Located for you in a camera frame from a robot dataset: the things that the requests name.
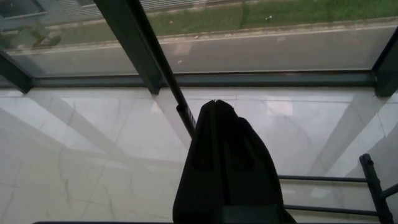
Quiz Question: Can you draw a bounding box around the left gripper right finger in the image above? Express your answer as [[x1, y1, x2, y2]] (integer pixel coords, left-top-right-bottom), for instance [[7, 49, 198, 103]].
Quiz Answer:
[[215, 99, 297, 224]]

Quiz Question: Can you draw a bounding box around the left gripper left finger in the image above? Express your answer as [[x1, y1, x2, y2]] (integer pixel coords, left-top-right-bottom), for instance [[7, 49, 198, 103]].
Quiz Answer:
[[172, 99, 229, 224]]

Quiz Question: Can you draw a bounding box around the black clothes rack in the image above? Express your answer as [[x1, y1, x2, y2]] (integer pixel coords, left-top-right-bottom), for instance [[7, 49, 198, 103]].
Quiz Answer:
[[126, 0, 398, 224]]

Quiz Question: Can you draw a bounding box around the window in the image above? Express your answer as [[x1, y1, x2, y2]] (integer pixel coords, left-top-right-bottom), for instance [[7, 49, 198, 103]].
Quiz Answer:
[[0, 0, 398, 98]]

